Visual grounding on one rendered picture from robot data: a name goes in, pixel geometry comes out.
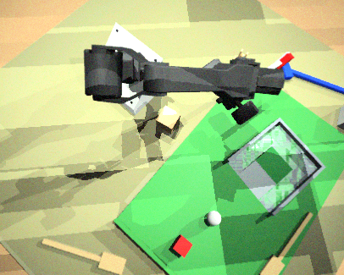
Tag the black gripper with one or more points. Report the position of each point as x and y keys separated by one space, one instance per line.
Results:
x=243 y=112

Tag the red block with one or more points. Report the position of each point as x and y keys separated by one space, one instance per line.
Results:
x=182 y=246

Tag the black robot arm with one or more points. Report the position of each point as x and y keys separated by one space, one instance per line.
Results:
x=105 y=70

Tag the green flat mat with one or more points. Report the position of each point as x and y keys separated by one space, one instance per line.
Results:
x=197 y=179

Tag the white golf ball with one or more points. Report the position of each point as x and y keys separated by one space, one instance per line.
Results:
x=214 y=218

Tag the blue putter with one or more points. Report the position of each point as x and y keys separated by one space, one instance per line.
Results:
x=289 y=73

